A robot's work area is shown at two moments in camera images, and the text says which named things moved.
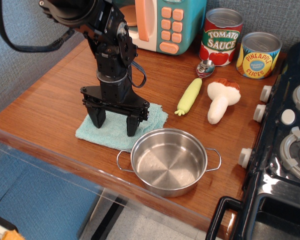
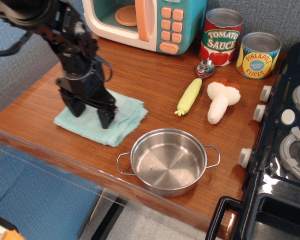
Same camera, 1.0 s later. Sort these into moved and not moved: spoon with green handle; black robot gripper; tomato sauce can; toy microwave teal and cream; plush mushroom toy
Moved: black robot gripper
Not moved: plush mushroom toy; toy microwave teal and cream; spoon with green handle; tomato sauce can
